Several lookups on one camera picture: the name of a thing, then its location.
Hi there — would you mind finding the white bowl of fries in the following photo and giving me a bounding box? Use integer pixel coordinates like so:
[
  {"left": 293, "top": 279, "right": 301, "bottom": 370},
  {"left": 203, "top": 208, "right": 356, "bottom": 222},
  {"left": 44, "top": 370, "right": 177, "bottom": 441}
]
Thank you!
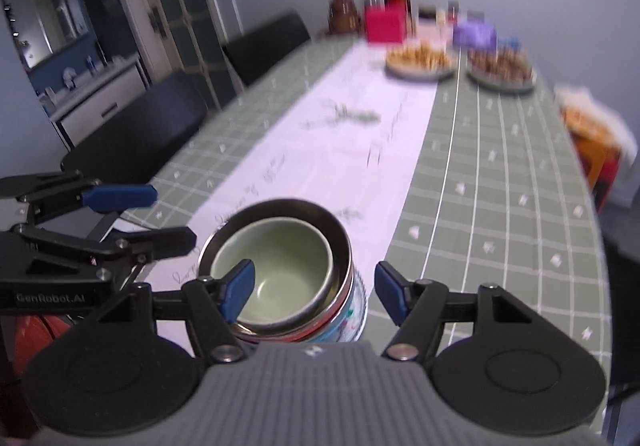
[{"left": 385, "top": 42, "right": 457, "bottom": 80}]

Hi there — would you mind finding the white table runner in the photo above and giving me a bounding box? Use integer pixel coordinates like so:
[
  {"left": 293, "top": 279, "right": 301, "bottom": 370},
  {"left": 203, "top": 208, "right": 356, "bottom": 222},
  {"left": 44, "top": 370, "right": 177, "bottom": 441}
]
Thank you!
[{"left": 122, "top": 43, "right": 453, "bottom": 342}]

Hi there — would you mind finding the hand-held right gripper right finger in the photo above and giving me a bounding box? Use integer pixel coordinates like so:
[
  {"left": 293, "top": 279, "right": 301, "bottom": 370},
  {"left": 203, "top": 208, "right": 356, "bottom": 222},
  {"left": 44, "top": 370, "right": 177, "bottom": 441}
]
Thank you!
[{"left": 375, "top": 261, "right": 538, "bottom": 360}]

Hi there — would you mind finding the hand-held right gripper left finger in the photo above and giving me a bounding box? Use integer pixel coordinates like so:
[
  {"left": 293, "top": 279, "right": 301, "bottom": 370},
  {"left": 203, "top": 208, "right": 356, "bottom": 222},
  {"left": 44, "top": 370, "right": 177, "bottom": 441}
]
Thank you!
[{"left": 97, "top": 259, "right": 257, "bottom": 362}]

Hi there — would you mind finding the green checked tablecloth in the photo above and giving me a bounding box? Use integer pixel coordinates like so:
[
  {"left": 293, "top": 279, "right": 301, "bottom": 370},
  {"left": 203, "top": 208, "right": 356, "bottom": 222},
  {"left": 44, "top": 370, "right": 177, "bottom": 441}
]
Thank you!
[{"left": 115, "top": 33, "right": 613, "bottom": 437}]

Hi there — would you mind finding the blue steel bowl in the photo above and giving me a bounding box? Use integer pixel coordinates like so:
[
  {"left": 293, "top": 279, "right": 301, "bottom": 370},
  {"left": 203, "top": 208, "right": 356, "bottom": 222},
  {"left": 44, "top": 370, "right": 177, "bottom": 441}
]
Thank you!
[{"left": 307, "top": 266, "right": 369, "bottom": 343}]

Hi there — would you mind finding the white bowl of nuts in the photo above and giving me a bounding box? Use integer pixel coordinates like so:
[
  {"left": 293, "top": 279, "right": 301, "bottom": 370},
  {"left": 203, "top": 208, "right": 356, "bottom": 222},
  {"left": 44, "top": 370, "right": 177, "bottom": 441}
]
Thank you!
[{"left": 466, "top": 48, "right": 537, "bottom": 92}]

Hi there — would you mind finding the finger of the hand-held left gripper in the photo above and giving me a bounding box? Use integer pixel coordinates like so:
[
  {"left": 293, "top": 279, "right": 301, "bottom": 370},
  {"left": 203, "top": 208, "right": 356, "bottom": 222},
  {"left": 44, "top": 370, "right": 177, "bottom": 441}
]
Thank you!
[
  {"left": 15, "top": 173, "right": 159, "bottom": 221},
  {"left": 12, "top": 227, "right": 197, "bottom": 273}
]

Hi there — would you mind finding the white box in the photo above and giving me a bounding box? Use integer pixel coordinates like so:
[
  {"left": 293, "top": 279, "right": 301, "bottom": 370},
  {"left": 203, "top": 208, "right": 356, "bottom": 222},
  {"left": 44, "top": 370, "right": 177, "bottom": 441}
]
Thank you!
[{"left": 415, "top": 18, "right": 453, "bottom": 44}]

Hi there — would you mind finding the plastic bag of food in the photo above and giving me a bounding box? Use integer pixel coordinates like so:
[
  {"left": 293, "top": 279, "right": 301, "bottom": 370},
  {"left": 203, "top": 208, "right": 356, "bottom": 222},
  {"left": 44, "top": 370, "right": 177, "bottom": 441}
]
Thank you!
[{"left": 554, "top": 84, "right": 638, "bottom": 161}]

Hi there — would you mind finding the glass panel door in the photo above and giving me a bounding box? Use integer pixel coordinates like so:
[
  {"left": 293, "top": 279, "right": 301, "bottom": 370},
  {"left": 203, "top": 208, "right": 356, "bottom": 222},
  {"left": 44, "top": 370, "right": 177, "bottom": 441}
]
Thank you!
[{"left": 100, "top": 0, "right": 246, "bottom": 111}]

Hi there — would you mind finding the white cabinet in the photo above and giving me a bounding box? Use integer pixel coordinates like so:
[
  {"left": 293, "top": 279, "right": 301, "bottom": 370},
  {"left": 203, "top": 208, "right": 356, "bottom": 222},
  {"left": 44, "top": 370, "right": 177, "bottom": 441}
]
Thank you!
[{"left": 45, "top": 53, "right": 151, "bottom": 149}]

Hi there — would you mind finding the black chair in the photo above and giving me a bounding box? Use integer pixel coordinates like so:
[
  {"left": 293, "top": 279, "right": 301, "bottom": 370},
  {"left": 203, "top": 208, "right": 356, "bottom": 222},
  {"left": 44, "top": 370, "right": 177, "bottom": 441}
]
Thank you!
[
  {"left": 221, "top": 12, "right": 312, "bottom": 86},
  {"left": 600, "top": 221, "right": 640, "bottom": 407}
]

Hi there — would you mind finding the wall mirror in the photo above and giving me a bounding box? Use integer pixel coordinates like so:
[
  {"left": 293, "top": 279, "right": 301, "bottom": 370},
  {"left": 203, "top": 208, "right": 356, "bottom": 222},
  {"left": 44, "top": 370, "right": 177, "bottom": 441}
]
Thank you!
[{"left": 2, "top": 0, "right": 91, "bottom": 71}]

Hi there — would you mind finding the dark blue wooden chair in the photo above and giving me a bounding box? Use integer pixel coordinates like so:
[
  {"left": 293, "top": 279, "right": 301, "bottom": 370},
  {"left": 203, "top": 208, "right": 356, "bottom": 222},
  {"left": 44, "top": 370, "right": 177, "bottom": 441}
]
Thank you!
[{"left": 60, "top": 72, "right": 210, "bottom": 187}]

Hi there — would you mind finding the purple bag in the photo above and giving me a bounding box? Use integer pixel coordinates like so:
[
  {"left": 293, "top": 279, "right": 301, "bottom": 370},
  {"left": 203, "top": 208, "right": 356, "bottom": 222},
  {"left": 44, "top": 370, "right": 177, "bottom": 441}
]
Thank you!
[{"left": 452, "top": 20, "right": 499, "bottom": 49}]

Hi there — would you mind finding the green ceramic bowl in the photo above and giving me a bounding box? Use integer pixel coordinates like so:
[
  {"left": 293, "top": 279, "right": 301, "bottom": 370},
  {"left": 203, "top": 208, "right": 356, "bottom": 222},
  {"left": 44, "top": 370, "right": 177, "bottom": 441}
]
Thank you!
[{"left": 210, "top": 218, "right": 335, "bottom": 331}]

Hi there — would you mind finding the brown bear bottle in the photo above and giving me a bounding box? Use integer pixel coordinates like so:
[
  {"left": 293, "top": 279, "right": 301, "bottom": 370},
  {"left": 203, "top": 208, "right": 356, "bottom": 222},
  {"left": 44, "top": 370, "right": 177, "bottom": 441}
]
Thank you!
[{"left": 327, "top": 0, "right": 362, "bottom": 34}]

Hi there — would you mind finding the pink box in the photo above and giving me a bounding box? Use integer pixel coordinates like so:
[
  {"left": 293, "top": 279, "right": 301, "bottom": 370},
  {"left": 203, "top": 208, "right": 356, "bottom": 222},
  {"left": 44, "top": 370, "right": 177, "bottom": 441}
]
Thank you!
[{"left": 364, "top": 6, "right": 407, "bottom": 44}]

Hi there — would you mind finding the red round object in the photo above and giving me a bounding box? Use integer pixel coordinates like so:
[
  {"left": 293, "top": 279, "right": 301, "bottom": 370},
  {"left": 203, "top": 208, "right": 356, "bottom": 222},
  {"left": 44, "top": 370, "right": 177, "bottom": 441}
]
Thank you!
[{"left": 14, "top": 315, "right": 76, "bottom": 379}]

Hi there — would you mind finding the orange steel bowl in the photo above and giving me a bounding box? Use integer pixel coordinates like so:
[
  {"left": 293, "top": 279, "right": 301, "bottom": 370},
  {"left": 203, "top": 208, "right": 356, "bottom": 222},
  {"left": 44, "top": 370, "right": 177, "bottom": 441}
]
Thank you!
[{"left": 197, "top": 198, "right": 354, "bottom": 343}]

